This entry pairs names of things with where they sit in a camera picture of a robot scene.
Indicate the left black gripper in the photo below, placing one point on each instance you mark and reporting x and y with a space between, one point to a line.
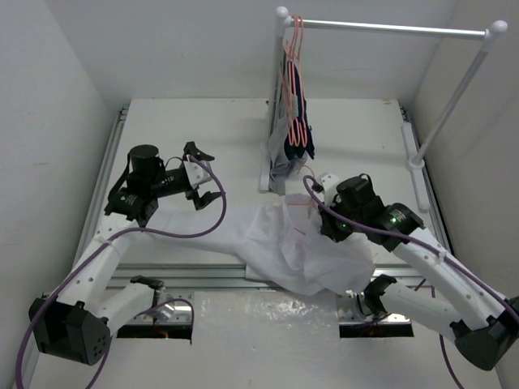
182 184

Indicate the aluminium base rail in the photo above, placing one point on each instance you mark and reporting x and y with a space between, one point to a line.
240 276

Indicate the dark blue hanging garment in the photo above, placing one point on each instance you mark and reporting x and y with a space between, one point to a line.
299 141

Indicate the pink hangers on rack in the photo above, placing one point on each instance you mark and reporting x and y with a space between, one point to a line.
291 87

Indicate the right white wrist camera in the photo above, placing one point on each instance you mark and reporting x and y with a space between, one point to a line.
326 186

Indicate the white clothes rack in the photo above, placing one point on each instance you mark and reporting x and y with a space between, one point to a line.
415 164

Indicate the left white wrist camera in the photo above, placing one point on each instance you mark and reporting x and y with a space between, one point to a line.
197 174

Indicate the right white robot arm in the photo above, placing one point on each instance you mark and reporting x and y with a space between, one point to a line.
480 322

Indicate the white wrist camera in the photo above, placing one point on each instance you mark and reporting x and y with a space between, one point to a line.
197 174
326 186

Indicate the pink wire hanger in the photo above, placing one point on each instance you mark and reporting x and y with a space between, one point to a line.
301 171

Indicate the grey hanging garment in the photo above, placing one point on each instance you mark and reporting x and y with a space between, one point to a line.
284 160

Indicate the white shirt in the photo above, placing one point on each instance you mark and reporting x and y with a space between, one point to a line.
277 240

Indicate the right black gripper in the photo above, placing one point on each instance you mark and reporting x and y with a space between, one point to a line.
328 228

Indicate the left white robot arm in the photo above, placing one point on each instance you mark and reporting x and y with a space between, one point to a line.
75 322

